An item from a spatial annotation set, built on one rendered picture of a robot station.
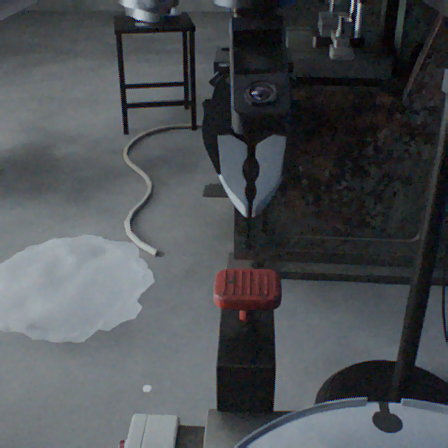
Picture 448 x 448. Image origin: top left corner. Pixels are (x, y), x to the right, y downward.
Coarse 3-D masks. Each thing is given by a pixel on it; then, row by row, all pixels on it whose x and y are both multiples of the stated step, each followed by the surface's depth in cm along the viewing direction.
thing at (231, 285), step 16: (224, 272) 64; (240, 272) 64; (256, 272) 64; (272, 272) 64; (224, 288) 61; (240, 288) 61; (256, 288) 61; (272, 288) 61; (224, 304) 60; (240, 304) 60; (256, 304) 60; (272, 304) 60
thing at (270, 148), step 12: (264, 144) 54; (276, 144) 54; (264, 156) 55; (276, 156) 55; (264, 168) 55; (276, 168) 55; (264, 180) 56; (276, 180) 56; (264, 192) 57; (252, 204) 57; (264, 204) 58; (252, 216) 59
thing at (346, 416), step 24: (312, 408) 43; (336, 408) 44; (360, 408) 44; (408, 408) 44; (432, 408) 44; (264, 432) 42; (288, 432) 42; (312, 432) 42; (336, 432) 42; (360, 432) 42; (384, 432) 42; (408, 432) 42; (432, 432) 42
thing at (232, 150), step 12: (228, 144) 54; (240, 144) 54; (228, 156) 55; (240, 156) 55; (228, 168) 56; (240, 168) 55; (228, 180) 56; (240, 180) 56; (228, 192) 57; (240, 192) 57; (240, 204) 58
